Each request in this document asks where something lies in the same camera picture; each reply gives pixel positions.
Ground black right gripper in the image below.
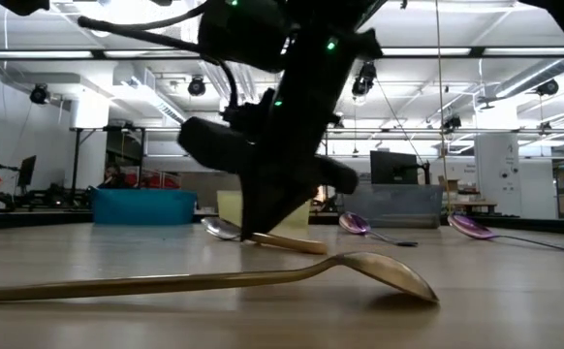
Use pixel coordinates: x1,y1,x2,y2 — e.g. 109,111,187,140
223,29,384,242

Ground silver spoon with wooden handle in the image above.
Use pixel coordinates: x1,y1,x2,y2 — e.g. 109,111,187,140
201,216,329,256

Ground iridescent spoon with teal handle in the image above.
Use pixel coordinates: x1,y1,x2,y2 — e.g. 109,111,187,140
338,212,419,247
446,213,564,257

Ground slender gold spoon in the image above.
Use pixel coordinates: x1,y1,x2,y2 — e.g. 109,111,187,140
0,250,441,305

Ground yellow plastic bin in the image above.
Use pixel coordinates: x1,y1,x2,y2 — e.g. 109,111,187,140
216,189,314,231

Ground red storage bin rack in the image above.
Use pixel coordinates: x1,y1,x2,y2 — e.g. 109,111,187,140
126,167,182,190

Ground blue plastic bin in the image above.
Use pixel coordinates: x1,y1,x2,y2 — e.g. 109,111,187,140
91,187,199,227

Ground grey plastic bin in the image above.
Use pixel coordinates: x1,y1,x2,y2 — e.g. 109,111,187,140
342,182,444,230

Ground person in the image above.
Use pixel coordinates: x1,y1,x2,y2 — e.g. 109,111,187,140
98,163,128,190

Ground cardboard box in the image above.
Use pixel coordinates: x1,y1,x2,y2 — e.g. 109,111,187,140
437,174,460,194

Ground wooden workbench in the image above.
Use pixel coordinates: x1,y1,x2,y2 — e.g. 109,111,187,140
449,199,499,217

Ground ceiling light strip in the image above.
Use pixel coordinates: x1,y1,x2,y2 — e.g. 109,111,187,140
484,47,564,56
0,49,94,59
382,47,472,56

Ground small black monitor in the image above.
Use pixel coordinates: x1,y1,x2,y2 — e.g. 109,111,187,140
17,154,39,188

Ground black overhead beam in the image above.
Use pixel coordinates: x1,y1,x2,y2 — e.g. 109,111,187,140
0,47,564,62

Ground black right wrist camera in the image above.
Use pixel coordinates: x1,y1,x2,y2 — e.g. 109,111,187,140
176,115,257,175

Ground white ventilation duct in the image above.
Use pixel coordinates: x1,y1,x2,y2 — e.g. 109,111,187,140
111,61,191,127

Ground black aluminium table frame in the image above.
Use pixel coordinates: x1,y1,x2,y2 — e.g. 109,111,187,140
0,211,564,238

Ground silver ventilation duct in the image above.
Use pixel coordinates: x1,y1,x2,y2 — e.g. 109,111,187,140
492,56,564,101

